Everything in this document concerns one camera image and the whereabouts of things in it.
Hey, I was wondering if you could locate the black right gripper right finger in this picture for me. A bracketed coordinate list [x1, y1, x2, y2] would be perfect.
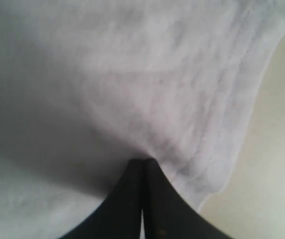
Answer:
[142, 159, 223, 239]

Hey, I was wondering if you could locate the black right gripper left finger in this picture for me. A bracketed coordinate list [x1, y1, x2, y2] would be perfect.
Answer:
[62, 159, 143, 239]

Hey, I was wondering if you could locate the white t-shirt with red lettering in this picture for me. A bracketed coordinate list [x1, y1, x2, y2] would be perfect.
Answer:
[0, 0, 285, 239]

